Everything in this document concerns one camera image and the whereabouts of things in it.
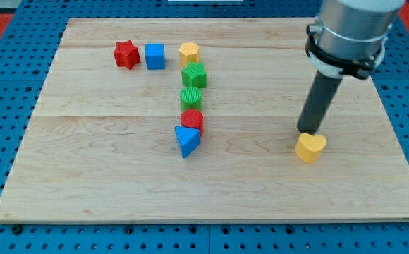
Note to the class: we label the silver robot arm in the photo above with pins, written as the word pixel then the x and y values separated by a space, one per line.
pixel 348 36

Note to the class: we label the yellow hexagon block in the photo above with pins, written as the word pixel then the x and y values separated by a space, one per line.
pixel 189 52

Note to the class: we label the wooden board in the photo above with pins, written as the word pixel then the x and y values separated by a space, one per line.
pixel 100 147

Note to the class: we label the red cylinder block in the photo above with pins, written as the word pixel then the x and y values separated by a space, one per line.
pixel 193 118

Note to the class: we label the blue triangle block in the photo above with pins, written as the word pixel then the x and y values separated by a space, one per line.
pixel 188 139

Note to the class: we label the green cylinder block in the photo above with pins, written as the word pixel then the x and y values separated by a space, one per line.
pixel 191 98

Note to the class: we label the green star block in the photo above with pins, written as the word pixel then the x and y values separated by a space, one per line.
pixel 195 75

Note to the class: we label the blue cube block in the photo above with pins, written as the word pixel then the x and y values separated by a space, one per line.
pixel 155 56

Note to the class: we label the yellow heart block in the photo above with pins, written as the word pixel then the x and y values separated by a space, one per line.
pixel 308 148

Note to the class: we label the red star block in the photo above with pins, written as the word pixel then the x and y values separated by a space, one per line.
pixel 126 54

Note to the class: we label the black cylindrical pointer tool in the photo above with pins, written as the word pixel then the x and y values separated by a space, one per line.
pixel 318 100

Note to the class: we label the black cable clamp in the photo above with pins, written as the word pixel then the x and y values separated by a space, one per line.
pixel 335 56

